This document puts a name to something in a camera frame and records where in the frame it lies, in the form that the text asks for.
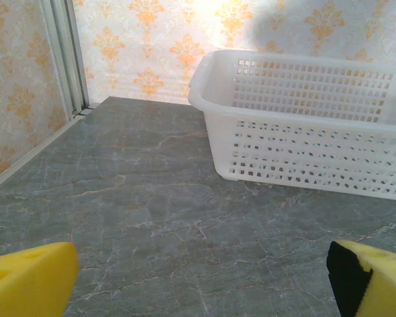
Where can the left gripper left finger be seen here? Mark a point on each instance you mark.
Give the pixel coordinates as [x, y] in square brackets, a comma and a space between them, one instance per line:
[29, 280]

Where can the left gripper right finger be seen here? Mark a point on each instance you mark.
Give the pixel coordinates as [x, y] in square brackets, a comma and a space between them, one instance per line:
[382, 284]

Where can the white perforated plastic basket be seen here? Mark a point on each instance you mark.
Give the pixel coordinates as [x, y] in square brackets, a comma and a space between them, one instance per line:
[217, 115]

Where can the aluminium table edge rail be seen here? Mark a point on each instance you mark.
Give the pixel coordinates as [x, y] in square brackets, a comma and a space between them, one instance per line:
[26, 156]

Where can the aluminium frame post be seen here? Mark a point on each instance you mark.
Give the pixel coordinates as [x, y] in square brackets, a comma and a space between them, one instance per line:
[64, 49]

